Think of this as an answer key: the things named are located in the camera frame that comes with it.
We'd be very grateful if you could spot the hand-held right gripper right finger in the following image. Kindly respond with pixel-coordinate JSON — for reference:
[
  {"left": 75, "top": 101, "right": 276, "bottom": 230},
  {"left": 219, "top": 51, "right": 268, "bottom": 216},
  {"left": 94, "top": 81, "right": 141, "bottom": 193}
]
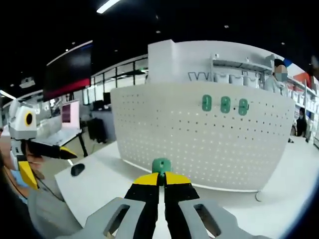
[{"left": 163, "top": 171, "right": 271, "bottom": 239}]

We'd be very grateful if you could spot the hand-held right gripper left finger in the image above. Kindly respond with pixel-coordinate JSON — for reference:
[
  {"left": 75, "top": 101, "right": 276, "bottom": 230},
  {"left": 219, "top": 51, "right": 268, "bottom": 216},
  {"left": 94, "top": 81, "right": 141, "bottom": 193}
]
[{"left": 56, "top": 172, "right": 160, "bottom": 239}]

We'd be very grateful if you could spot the white perforated mounting plate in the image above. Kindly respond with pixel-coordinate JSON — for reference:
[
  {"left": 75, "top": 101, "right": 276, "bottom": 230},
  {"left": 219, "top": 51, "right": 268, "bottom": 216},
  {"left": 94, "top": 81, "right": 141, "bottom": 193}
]
[{"left": 110, "top": 81, "right": 297, "bottom": 202}]

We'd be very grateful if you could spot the thin metal hook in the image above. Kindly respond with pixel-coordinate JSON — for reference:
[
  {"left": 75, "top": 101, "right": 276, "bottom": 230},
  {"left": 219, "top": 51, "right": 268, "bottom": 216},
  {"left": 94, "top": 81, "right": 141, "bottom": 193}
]
[{"left": 238, "top": 98, "right": 250, "bottom": 117}]

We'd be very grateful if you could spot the person's left hand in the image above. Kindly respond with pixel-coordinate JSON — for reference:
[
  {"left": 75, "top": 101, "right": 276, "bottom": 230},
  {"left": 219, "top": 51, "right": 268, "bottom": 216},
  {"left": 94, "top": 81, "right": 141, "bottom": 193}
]
[{"left": 27, "top": 154, "right": 47, "bottom": 180}]

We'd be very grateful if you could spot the blue cloth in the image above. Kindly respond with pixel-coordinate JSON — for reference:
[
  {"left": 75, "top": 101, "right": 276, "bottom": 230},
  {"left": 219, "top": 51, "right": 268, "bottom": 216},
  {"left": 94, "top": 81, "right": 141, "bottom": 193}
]
[{"left": 9, "top": 169, "right": 29, "bottom": 200}]

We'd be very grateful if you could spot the white office desk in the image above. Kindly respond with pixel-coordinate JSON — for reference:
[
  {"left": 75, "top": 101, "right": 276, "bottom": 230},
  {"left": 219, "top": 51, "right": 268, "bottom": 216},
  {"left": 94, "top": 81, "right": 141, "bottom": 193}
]
[{"left": 37, "top": 117, "right": 89, "bottom": 157}]

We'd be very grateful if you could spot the black computer mouse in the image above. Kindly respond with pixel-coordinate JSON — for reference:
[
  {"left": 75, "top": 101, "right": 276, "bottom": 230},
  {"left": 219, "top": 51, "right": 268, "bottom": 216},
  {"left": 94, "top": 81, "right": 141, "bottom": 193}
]
[{"left": 70, "top": 163, "right": 85, "bottom": 176}]

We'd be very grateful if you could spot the pink board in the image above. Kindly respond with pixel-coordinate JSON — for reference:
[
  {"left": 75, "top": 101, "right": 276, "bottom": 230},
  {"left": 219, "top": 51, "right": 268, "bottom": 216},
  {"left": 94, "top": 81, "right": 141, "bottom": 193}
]
[{"left": 61, "top": 101, "right": 81, "bottom": 130}]

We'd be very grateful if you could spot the ceiling projector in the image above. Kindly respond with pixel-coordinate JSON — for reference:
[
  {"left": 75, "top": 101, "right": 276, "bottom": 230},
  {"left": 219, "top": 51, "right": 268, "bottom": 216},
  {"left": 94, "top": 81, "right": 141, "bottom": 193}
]
[{"left": 19, "top": 76, "right": 35, "bottom": 89}]

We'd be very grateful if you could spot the person's dark clothing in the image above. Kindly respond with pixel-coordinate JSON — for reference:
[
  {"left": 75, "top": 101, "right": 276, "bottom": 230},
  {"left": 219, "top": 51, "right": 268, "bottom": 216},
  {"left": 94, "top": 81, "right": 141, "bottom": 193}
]
[{"left": 0, "top": 174, "right": 33, "bottom": 239}]

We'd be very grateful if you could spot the black office chair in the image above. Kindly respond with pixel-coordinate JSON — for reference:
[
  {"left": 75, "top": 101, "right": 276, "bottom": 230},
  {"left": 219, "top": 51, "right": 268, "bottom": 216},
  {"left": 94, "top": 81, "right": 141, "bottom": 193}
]
[{"left": 87, "top": 117, "right": 108, "bottom": 144}]

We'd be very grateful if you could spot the white pillar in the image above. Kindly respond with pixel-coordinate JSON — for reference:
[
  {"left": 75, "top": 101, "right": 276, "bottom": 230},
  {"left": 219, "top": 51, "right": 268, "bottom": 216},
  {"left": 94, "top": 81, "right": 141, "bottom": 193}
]
[{"left": 146, "top": 39, "right": 190, "bottom": 84}]

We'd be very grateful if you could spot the storage shelf with white bins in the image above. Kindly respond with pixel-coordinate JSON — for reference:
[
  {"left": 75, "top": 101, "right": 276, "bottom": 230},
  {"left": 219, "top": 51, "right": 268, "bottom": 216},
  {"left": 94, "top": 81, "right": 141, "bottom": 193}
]
[{"left": 286, "top": 72, "right": 319, "bottom": 147}]

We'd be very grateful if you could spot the orange panel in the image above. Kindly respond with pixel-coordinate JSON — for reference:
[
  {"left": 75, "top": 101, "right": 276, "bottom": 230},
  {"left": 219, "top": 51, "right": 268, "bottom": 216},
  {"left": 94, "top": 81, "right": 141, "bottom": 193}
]
[{"left": 294, "top": 71, "right": 312, "bottom": 80}]

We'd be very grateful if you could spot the white wall shelf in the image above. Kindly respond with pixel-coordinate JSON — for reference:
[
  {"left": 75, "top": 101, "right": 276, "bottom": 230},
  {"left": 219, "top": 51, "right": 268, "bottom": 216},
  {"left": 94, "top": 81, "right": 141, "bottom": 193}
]
[{"left": 209, "top": 53, "right": 275, "bottom": 89}]

